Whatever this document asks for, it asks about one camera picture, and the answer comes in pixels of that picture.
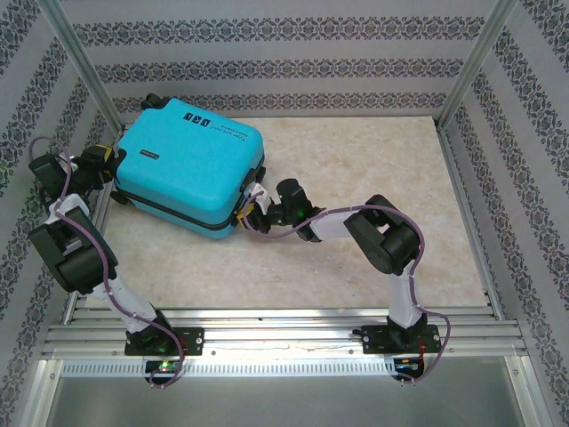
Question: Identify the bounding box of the turquoise hard-shell suitcase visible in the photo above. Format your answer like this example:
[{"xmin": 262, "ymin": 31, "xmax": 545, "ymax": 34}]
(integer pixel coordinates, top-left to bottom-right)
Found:
[{"xmin": 109, "ymin": 92, "xmax": 268, "ymax": 241}]

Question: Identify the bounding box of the grey sheet metal panel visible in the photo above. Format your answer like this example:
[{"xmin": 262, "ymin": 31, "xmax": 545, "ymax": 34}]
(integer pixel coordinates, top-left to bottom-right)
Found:
[{"xmin": 44, "ymin": 377, "xmax": 533, "ymax": 427}]

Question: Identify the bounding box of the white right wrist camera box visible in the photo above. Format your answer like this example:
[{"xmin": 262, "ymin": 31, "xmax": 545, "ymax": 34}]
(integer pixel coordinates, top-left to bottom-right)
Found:
[{"xmin": 245, "ymin": 181, "xmax": 271, "ymax": 206}]

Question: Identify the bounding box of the aluminium frame post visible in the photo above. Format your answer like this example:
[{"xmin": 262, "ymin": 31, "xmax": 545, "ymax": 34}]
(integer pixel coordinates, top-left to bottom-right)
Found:
[
  {"xmin": 437, "ymin": 0, "xmax": 519, "ymax": 130},
  {"xmin": 44, "ymin": 0, "xmax": 124, "ymax": 134}
]

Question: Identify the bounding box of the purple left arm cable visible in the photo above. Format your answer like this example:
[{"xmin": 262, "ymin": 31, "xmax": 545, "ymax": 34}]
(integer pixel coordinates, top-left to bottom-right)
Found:
[{"xmin": 27, "ymin": 135, "xmax": 190, "ymax": 391}]

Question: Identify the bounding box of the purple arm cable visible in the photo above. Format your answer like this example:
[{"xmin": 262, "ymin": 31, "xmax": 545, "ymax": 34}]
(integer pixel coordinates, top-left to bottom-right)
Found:
[
  {"xmin": 242, "ymin": 195, "xmax": 453, "ymax": 389},
  {"xmin": 27, "ymin": 135, "xmax": 190, "ymax": 391}
]

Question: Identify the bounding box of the aluminium mounting rail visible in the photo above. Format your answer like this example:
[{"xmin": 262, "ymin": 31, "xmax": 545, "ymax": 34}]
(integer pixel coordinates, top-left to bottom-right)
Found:
[{"xmin": 44, "ymin": 305, "xmax": 528, "ymax": 357}]

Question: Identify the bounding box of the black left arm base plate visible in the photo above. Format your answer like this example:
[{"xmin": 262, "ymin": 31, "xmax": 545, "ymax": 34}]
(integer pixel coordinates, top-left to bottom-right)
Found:
[{"xmin": 124, "ymin": 326, "xmax": 204, "ymax": 357}]

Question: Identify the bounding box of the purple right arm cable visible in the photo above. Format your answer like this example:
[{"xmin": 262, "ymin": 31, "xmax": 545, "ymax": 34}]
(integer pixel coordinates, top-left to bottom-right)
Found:
[{"xmin": 242, "ymin": 195, "xmax": 453, "ymax": 389}]

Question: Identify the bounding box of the slotted white cable duct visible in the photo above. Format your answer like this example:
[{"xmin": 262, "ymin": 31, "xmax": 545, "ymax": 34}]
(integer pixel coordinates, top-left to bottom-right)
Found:
[{"xmin": 61, "ymin": 359, "xmax": 397, "ymax": 379}]

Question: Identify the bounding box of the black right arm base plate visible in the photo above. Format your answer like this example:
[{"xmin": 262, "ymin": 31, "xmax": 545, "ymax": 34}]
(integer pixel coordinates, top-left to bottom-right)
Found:
[{"xmin": 362, "ymin": 324, "xmax": 442, "ymax": 356}]

